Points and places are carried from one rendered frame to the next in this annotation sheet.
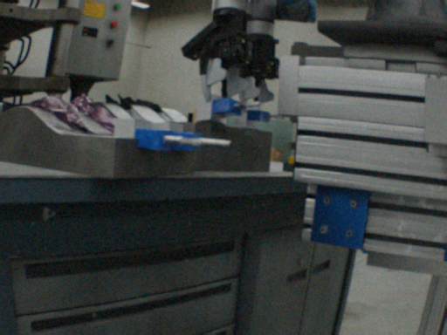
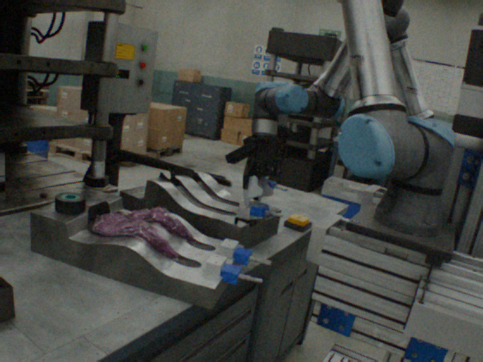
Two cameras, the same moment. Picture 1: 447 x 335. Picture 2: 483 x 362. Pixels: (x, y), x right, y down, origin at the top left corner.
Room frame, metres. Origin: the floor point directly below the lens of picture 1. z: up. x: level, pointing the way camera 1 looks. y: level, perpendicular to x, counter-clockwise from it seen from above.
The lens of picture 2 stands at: (-0.12, 0.23, 1.28)
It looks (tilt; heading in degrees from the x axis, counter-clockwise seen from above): 14 degrees down; 351
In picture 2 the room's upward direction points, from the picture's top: 9 degrees clockwise
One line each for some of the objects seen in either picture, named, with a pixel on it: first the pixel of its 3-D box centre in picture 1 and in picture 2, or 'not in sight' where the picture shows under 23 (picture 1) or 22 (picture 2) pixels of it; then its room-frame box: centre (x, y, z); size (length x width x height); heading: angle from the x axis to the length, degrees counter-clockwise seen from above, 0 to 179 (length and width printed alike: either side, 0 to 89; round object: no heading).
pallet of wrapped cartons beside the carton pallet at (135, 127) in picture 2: not in sight; (101, 124); (5.32, 1.45, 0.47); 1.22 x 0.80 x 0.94; 60
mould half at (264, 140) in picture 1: (153, 132); (197, 202); (1.16, 0.17, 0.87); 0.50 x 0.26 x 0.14; 52
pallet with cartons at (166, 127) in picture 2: not in sight; (141, 126); (6.23, 1.01, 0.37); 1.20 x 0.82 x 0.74; 64
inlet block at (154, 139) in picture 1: (159, 139); (235, 274); (0.69, 0.09, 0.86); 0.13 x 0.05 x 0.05; 69
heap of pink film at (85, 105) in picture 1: (57, 110); (142, 224); (0.83, 0.32, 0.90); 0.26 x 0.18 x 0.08; 69
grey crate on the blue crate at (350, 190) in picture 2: not in sight; (352, 190); (3.90, -1.63, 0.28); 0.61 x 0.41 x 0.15; 56
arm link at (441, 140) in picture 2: not in sight; (422, 151); (0.62, -0.26, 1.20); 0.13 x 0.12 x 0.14; 109
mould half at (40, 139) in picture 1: (51, 132); (139, 240); (0.83, 0.33, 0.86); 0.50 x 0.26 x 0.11; 69
